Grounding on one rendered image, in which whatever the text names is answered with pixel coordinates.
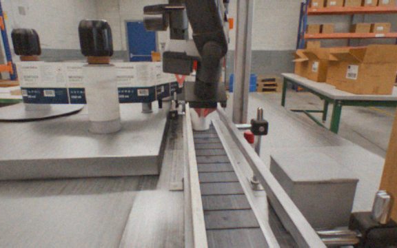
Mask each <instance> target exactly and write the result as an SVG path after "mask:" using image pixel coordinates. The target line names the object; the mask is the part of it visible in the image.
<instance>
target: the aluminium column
mask: <svg viewBox="0 0 397 248"><path fill-rule="evenodd" d="M253 21H254V0H237V4H236V29H235V47H234V81H233V99H232V122H233V124H247V105H248V93H249V86H250V70H251V57H252V33H253Z"/></svg>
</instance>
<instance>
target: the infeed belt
mask: <svg viewBox="0 0 397 248"><path fill-rule="evenodd" d="M192 137H193V143H194V151H195V157H196V167H197V172H198V181H199V187H200V193H201V202H202V207H203V217H204V222H205V231H206V236H207V246H208V248H269V246H268V244H267V240H266V238H265V237H264V234H263V232H262V230H261V228H260V225H259V223H258V221H257V219H256V217H255V215H254V212H253V210H252V208H251V205H250V203H249V201H248V199H247V197H246V195H245V192H244V191H243V188H242V187H241V184H240V182H239V180H238V177H237V175H236V173H235V172H234V169H233V167H232V164H231V163H230V160H229V158H228V156H227V152H226V150H225V148H224V147H223V144H222V142H221V140H220V137H219V135H218V133H217V132H216V129H215V127H214V124H213V122H212V120H211V125H209V130H208V131H206V132H194V131H192Z"/></svg>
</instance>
